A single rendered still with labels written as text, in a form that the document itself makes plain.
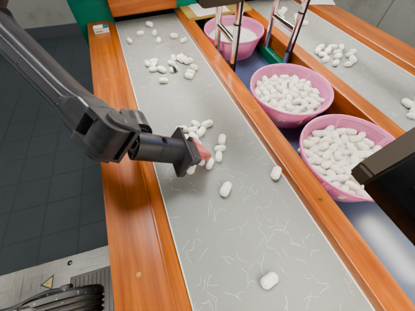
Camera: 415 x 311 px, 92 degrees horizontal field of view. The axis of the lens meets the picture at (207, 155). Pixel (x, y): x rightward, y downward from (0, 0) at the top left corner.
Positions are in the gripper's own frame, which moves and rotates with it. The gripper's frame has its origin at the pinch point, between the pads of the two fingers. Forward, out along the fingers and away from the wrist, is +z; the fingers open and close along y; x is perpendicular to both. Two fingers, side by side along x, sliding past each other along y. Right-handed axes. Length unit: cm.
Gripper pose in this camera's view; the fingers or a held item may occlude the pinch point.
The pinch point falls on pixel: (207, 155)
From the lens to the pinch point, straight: 51.6
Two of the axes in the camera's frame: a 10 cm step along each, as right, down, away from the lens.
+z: 7.3, 1.0, 6.8
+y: -3.7, -7.8, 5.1
